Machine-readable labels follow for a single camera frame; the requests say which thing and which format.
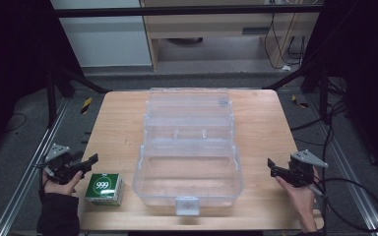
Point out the aluminium rail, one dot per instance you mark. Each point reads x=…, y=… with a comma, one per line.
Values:
x=26, y=173
x=351, y=173

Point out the black crossbar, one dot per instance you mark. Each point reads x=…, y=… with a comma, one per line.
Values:
x=187, y=11

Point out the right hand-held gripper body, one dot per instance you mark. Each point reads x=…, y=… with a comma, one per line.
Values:
x=302, y=169

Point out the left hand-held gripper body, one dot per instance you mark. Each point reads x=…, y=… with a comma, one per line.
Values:
x=58, y=160

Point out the person's right hand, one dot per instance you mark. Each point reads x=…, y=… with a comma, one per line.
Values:
x=298, y=196

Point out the wooden cabinet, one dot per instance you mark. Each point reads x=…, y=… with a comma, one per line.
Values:
x=229, y=32

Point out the white cabinet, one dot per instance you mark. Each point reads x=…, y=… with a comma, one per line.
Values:
x=103, y=36

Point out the black metal stand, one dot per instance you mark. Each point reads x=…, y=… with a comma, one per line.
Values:
x=308, y=78
x=62, y=88

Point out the person's left hand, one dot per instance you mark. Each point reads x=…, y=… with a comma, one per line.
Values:
x=60, y=185

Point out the clear plastic storage box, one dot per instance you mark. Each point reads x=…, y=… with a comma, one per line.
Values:
x=188, y=150

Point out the green and white medicine box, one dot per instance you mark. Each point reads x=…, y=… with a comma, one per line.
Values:
x=105, y=189

